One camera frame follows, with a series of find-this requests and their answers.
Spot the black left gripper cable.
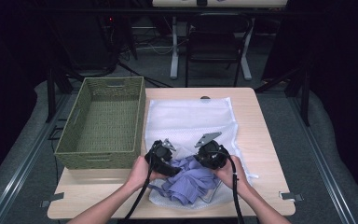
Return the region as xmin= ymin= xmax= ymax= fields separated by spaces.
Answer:
xmin=122 ymin=153 xmax=157 ymax=224

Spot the person's left hand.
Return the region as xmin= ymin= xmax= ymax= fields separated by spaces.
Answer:
xmin=125 ymin=155 xmax=167 ymax=191

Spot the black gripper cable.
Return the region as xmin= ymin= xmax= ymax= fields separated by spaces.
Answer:
xmin=218 ymin=148 xmax=246 ymax=224
xmin=122 ymin=153 xmax=157 ymax=224

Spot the white desk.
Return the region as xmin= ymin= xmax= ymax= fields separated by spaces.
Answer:
xmin=152 ymin=0 xmax=288 ymax=82

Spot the green woven basket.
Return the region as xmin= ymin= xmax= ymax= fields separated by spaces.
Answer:
xmin=53 ymin=76 xmax=147 ymax=171

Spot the white mesh laundry bag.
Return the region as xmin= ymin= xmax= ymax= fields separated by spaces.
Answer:
xmin=144 ymin=96 xmax=259 ymax=210

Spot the black floor cable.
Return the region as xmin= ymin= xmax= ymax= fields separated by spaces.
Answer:
xmin=117 ymin=60 xmax=172 ymax=89

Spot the purple shirt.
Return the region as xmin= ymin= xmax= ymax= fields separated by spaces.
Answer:
xmin=148 ymin=154 xmax=223 ymax=206

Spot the black chair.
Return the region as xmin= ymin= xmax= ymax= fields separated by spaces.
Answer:
xmin=185 ymin=12 xmax=254 ymax=88

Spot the metal table bracket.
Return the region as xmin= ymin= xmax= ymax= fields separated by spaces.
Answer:
xmin=278 ymin=190 xmax=304 ymax=203
xmin=39 ymin=191 xmax=65 ymax=209

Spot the black metal stand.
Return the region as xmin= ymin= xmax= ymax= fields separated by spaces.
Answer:
xmin=255 ymin=63 xmax=311 ymax=127
xmin=45 ymin=64 xmax=76 ymax=124

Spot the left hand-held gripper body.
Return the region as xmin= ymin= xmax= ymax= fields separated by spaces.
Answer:
xmin=144 ymin=138 xmax=177 ymax=174

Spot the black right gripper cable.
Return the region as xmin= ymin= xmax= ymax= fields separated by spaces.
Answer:
xmin=218 ymin=148 xmax=246 ymax=224

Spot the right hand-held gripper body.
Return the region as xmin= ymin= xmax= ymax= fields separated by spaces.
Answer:
xmin=193 ymin=132 xmax=231 ymax=171

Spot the person's right hand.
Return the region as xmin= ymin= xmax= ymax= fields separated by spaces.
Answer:
xmin=213 ymin=154 xmax=250 ymax=191

